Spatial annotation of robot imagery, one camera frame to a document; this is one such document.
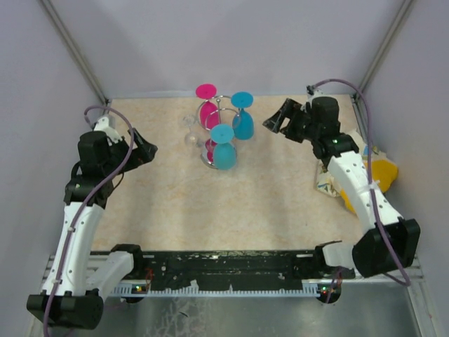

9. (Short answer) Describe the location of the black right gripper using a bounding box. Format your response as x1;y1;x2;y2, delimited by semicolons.
263;98;319;143

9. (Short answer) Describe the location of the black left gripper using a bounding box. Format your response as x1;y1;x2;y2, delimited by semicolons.
102;127;157;178

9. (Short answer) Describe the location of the blue wine glass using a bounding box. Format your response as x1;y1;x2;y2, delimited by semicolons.
210;124;236;171
231;91;254;140

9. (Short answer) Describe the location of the blue wine glass front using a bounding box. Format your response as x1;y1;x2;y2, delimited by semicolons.
210;124;236;171

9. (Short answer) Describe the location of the clear wine glass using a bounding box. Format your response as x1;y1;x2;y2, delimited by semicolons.
182;114;199;147

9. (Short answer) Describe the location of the dinosaur print yellow cloth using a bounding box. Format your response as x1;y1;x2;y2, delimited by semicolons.
315;129;398;213

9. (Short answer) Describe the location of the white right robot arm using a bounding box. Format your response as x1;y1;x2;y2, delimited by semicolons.
263;86;420;283

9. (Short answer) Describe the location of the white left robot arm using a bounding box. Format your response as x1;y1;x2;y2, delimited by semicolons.
27;114;158;336

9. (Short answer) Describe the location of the chrome wine glass rack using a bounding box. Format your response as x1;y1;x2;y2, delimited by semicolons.
196;95;240;169

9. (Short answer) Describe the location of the pink plastic wine glass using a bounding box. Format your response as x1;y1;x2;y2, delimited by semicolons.
195;83;221;168

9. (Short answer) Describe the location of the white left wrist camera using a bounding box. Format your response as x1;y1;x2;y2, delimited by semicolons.
93;114;119;138

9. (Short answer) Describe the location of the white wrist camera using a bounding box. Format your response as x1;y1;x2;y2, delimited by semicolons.
306;85;325;105
93;114;119;138

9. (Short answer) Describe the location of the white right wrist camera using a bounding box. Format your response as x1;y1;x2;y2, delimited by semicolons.
306;85;325;105

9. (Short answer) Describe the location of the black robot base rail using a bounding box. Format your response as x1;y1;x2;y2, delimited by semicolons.
45;249;422;303

